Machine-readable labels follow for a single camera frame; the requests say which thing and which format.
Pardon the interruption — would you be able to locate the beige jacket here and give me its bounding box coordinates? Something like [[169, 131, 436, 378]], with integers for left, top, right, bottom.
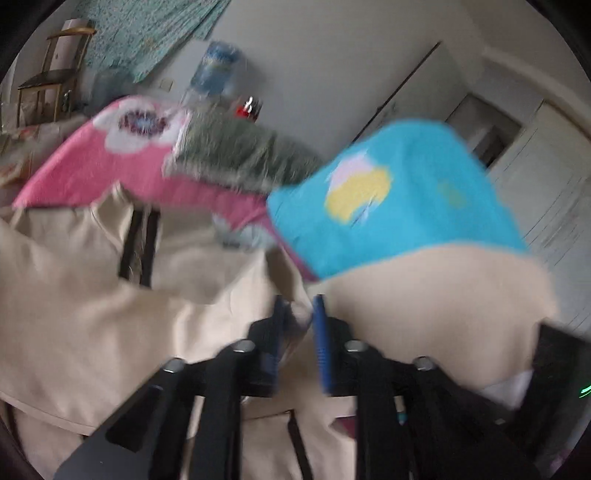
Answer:
[[1, 186, 559, 479]]

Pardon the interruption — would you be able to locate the blue cartoon pillow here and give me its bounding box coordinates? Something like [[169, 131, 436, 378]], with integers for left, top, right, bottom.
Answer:
[[266, 120, 527, 279]]

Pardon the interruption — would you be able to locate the pink floral blanket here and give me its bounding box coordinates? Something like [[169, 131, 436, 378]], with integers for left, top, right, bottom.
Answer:
[[12, 95, 320, 282]]

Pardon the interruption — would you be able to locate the light blue patterned bedsheet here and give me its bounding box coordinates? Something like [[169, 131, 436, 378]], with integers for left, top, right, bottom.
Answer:
[[0, 114, 88, 207]]

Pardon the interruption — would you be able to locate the blue water bottle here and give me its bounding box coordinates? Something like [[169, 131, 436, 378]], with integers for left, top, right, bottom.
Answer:
[[182, 41, 242, 105]]

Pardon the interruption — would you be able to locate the wooden chair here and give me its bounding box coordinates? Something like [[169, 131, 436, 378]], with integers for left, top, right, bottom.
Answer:
[[17, 18, 97, 124]]

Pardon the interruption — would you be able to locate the teal patterned hanging cloth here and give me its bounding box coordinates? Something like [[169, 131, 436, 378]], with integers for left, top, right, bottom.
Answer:
[[74, 0, 230, 83]]

